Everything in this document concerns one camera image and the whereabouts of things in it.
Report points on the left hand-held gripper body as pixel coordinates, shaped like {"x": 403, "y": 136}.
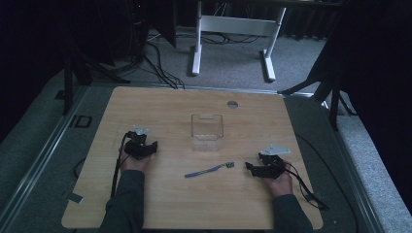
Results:
{"x": 138, "y": 142}

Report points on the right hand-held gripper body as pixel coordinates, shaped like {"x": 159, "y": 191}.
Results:
{"x": 272, "y": 163}

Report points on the blue toothbrush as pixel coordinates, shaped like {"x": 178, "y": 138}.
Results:
{"x": 207, "y": 170}

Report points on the clear plastic container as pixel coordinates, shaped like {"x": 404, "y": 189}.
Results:
{"x": 207, "y": 131}

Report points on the person's left hand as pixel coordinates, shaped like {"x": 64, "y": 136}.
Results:
{"x": 134, "y": 163}

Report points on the person's right hand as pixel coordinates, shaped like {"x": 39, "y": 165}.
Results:
{"x": 281, "y": 185}

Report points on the black tape floor mark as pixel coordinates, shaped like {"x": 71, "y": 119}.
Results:
{"x": 83, "y": 121}

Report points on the grey tape piece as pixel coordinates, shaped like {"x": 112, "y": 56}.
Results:
{"x": 74, "y": 197}

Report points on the black tripod stand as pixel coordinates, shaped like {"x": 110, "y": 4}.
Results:
{"x": 333, "y": 97}
{"x": 68, "y": 81}

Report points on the metal floor rail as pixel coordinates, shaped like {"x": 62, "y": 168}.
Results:
{"x": 42, "y": 155}
{"x": 356, "y": 181}

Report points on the white desk frame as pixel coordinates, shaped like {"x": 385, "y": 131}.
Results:
{"x": 238, "y": 26}

